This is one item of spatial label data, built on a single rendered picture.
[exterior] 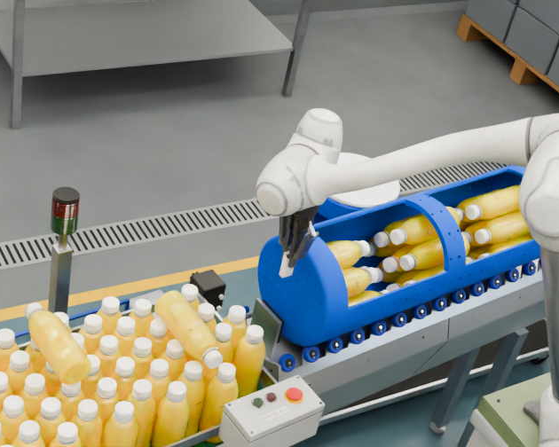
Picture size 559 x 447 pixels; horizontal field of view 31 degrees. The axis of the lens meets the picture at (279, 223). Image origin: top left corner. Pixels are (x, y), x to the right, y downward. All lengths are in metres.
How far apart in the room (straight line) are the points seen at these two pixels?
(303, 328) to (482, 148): 0.72
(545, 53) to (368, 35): 1.09
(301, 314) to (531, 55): 4.03
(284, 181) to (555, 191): 0.54
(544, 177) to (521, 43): 4.57
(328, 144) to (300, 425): 0.61
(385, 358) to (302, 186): 0.85
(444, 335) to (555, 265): 1.00
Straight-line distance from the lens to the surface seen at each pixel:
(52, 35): 5.15
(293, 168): 2.01
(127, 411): 2.11
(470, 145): 2.03
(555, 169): 1.80
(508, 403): 2.47
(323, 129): 2.12
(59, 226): 2.42
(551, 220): 1.79
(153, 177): 4.69
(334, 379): 2.63
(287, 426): 2.19
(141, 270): 4.16
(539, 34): 6.23
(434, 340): 2.85
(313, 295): 2.41
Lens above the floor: 2.68
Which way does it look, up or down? 36 degrees down
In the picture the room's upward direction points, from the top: 13 degrees clockwise
